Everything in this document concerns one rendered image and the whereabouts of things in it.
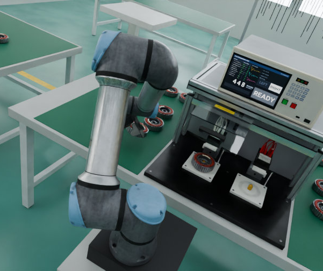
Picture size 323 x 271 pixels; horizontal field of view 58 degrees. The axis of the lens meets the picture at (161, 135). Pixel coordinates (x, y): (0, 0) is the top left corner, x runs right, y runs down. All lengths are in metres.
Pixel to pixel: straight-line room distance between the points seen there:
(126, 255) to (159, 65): 0.55
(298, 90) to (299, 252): 0.65
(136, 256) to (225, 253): 1.32
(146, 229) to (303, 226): 0.84
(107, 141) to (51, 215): 1.37
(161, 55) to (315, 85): 0.73
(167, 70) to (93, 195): 0.39
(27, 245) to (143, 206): 1.27
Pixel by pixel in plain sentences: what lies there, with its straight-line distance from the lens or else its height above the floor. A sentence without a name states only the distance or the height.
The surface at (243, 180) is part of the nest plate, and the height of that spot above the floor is 0.78.
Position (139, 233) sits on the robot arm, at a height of 0.96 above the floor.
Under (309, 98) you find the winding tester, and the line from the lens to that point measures 1.36.
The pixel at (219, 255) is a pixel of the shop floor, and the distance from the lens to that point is 2.16.
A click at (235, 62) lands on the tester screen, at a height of 1.26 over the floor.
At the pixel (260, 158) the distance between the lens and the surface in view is 1.41.
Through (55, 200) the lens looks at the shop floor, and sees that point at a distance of 2.18.
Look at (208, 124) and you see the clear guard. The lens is 1.21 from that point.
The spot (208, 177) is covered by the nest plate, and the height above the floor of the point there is 0.78.
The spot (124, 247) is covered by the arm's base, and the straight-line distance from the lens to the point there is 0.92.
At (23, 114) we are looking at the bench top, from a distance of 1.62.
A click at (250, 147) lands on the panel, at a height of 0.84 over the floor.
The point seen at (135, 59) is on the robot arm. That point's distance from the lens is 0.79.
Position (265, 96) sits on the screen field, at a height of 1.17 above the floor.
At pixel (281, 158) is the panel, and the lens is 1.62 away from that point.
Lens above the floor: 1.63
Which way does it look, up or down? 33 degrees down
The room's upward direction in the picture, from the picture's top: 16 degrees clockwise
